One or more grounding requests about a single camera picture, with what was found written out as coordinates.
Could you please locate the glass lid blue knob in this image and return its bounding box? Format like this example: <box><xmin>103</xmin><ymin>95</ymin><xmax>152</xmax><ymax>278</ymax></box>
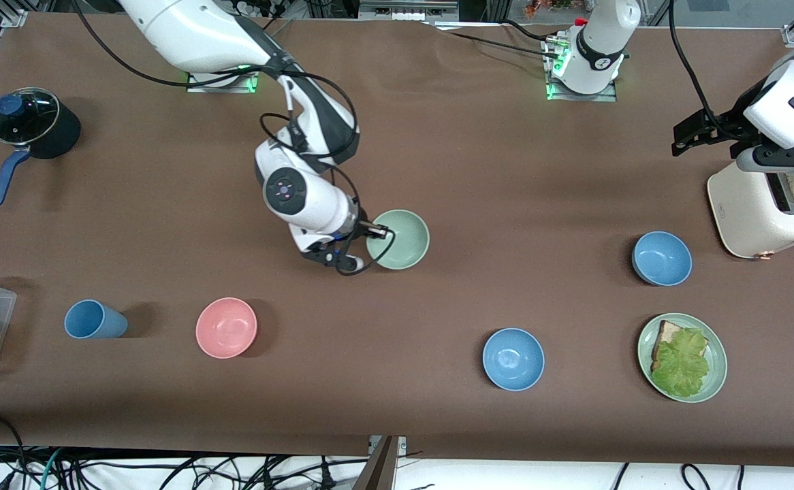
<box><xmin>0</xmin><ymin>87</ymin><xmax>61</xmax><ymax>146</ymax></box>

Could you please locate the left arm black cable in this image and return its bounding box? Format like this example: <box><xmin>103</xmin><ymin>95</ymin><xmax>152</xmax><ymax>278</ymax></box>
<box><xmin>667</xmin><ymin>0</ymin><xmax>735</xmax><ymax>137</ymax></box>

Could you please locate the cream white toaster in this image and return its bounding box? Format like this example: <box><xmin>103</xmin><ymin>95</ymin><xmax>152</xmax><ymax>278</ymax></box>
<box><xmin>707</xmin><ymin>163</ymin><xmax>794</xmax><ymax>261</ymax></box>

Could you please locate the brown table cloth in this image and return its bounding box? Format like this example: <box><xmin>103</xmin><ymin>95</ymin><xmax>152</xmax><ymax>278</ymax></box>
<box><xmin>0</xmin><ymin>12</ymin><xmax>794</xmax><ymax>470</ymax></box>

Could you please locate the blue cup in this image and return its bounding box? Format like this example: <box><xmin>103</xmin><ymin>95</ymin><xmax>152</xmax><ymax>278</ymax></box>
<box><xmin>64</xmin><ymin>299</ymin><xmax>129</xmax><ymax>340</ymax></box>

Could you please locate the dark metal bar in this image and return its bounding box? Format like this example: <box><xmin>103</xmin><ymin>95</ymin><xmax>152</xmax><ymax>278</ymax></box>
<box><xmin>353</xmin><ymin>437</ymin><xmax>398</xmax><ymax>490</ymax></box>

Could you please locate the green plate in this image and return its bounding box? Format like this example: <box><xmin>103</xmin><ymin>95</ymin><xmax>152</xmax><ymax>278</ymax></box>
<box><xmin>637</xmin><ymin>313</ymin><xmax>728</xmax><ymax>404</ymax></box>

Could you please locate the bread slice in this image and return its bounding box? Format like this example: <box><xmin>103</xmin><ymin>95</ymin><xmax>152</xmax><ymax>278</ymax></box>
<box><xmin>651</xmin><ymin>320</ymin><xmax>709</xmax><ymax>372</ymax></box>

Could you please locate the blue bowl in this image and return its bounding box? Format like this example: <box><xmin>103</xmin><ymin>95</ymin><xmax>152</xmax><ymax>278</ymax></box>
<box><xmin>632</xmin><ymin>231</ymin><xmax>693</xmax><ymax>287</ymax></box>
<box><xmin>482</xmin><ymin>328</ymin><xmax>545</xmax><ymax>392</ymax></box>

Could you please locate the aluminium frame profile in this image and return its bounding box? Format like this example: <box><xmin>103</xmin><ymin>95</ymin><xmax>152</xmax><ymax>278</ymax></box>
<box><xmin>358</xmin><ymin>0</ymin><xmax>461</xmax><ymax>22</ymax></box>

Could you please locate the black saucepan blue handle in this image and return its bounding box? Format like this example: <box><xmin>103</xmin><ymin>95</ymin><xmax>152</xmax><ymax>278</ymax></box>
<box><xmin>0</xmin><ymin>87</ymin><xmax>82</xmax><ymax>207</ymax></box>

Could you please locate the orange red background object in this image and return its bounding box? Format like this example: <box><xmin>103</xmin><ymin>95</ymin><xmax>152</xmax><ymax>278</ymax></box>
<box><xmin>523</xmin><ymin>0</ymin><xmax>575</xmax><ymax>18</ymax></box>

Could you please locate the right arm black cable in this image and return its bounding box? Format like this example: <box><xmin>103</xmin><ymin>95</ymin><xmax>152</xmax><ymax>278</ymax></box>
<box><xmin>70</xmin><ymin>0</ymin><xmax>398</xmax><ymax>276</ymax></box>

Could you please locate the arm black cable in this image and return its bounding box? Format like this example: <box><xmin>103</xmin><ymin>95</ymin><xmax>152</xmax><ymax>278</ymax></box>
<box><xmin>70</xmin><ymin>0</ymin><xmax>398</xmax><ymax>276</ymax></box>
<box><xmin>667</xmin><ymin>0</ymin><xmax>735</xmax><ymax>137</ymax></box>

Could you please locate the pink bowl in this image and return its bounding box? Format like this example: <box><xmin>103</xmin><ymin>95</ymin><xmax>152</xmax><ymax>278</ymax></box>
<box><xmin>195</xmin><ymin>297</ymin><xmax>258</xmax><ymax>359</ymax></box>

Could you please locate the green bowl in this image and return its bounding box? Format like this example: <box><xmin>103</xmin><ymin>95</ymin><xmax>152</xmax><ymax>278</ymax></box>
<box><xmin>366</xmin><ymin>210</ymin><xmax>430</xmax><ymax>270</ymax></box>

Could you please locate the green lettuce leaf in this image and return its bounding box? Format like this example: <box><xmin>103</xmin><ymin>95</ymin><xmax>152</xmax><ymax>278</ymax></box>
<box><xmin>650</xmin><ymin>328</ymin><xmax>710</xmax><ymax>399</ymax></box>

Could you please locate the teal cable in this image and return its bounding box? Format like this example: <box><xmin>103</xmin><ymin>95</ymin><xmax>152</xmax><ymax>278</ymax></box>
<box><xmin>42</xmin><ymin>447</ymin><xmax>65</xmax><ymax>490</ymax></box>

